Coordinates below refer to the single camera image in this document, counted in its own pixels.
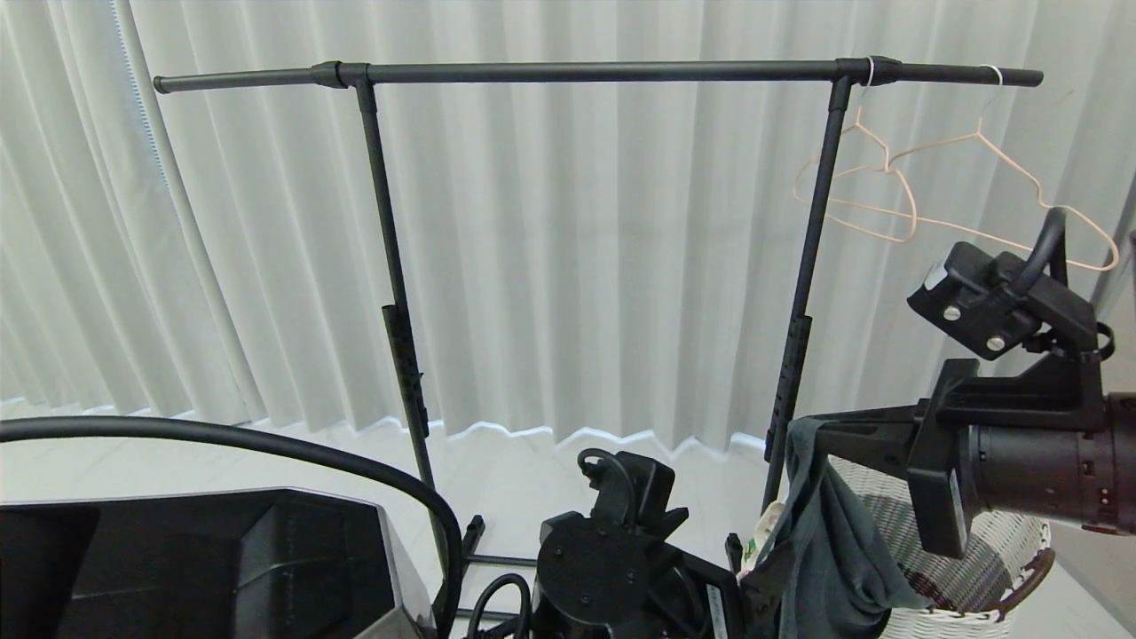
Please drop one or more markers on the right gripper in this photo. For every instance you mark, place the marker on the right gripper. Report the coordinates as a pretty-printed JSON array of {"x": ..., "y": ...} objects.
[{"x": 1047, "y": 475}]

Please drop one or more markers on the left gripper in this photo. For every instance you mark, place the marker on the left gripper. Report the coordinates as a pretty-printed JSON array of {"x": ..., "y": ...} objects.
[{"x": 701, "y": 612}]

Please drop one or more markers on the dark grey shirt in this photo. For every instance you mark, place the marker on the dark grey shirt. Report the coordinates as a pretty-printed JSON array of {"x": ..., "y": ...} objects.
[{"x": 834, "y": 550}]

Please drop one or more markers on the pink clothes hanger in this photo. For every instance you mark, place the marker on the pink clothes hanger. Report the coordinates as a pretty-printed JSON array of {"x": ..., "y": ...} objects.
[
  {"x": 1007, "y": 158},
  {"x": 874, "y": 137}
]

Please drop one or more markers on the white laundry basket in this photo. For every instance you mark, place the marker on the white laundry basket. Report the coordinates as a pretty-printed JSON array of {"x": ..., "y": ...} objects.
[{"x": 1003, "y": 550}]

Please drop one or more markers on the black clothes rack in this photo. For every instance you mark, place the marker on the black clothes rack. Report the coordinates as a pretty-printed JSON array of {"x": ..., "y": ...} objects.
[{"x": 621, "y": 71}]

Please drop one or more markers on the cream printed garment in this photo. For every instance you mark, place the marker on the cream printed garment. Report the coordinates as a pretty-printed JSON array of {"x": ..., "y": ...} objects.
[{"x": 761, "y": 532}]

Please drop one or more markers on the white curtain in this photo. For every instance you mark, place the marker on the white curtain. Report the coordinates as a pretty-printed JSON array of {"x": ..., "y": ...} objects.
[{"x": 577, "y": 266}]

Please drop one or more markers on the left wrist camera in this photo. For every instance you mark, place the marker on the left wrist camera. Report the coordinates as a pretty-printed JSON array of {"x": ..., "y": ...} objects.
[{"x": 648, "y": 488}]

